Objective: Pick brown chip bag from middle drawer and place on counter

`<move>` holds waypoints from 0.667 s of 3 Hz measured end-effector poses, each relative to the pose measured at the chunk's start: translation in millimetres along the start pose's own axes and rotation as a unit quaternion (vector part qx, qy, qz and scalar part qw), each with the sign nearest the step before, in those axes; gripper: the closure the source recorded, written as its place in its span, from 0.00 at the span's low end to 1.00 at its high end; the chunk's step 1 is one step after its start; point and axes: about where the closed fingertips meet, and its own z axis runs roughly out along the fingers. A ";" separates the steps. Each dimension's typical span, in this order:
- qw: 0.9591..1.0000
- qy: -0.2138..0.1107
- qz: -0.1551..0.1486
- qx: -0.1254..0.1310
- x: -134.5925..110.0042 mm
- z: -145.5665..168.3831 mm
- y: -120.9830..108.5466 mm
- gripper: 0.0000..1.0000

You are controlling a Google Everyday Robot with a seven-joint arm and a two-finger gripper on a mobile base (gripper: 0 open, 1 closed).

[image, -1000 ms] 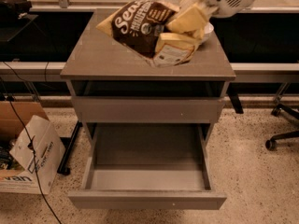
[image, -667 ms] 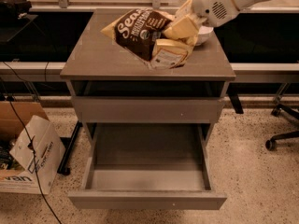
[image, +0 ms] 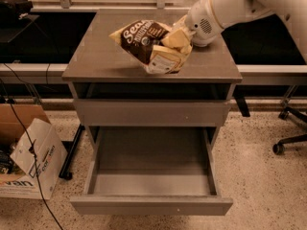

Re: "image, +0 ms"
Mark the open grey middle drawer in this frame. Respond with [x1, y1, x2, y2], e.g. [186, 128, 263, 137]
[71, 127, 233, 216]

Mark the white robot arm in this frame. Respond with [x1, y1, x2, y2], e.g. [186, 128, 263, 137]
[171, 0, 307, 61]

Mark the black office chair base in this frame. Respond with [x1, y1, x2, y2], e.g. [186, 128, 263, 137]
[272, 106, 307, 155]

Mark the black cable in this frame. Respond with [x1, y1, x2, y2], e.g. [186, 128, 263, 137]
[0, 62, 65, 230]

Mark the black bag on shelf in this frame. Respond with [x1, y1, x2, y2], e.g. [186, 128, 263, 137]
[0, 0, 33, 23]

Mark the closed grey upper drawer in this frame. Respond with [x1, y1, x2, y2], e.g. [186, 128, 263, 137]
[74, 99, 230, 127]

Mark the black table leg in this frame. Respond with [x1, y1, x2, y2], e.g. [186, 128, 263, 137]
[59, 125, 84, 180]

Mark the open cardboard box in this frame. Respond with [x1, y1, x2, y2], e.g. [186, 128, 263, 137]
[0, 103, 67, 199]

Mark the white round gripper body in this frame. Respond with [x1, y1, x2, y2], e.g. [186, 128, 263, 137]
[185, 0, 224, 42]

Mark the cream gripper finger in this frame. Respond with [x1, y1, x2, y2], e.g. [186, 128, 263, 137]
[153, 45, 192, 64]
[161, 15, 195, 48]

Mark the white bowl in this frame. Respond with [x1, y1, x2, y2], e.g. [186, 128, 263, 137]
[192, 37, 215, 47]

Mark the brown chip bag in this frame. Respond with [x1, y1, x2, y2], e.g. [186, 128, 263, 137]
[109, 19, 184, 74]

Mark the grey drawer cabinet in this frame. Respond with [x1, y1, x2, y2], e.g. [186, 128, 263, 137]
[62, 9, 242, 141]

